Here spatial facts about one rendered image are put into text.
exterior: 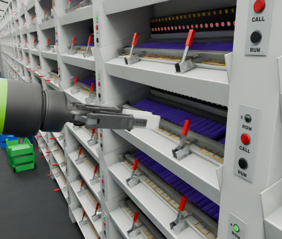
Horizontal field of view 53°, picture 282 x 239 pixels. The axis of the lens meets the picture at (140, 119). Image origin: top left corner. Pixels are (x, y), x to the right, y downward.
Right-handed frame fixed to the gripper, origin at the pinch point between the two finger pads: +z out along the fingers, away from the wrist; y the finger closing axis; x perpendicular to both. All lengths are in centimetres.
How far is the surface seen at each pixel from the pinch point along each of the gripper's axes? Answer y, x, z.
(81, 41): -114, 20, 17
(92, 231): -86, -85, 32
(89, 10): -59, 29, 3
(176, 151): 0.9, -6.6, 10.4
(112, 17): -45, 26, 7
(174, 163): 0.4, -9.7, 11.0
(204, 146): 2.6, -4.4, 16.8
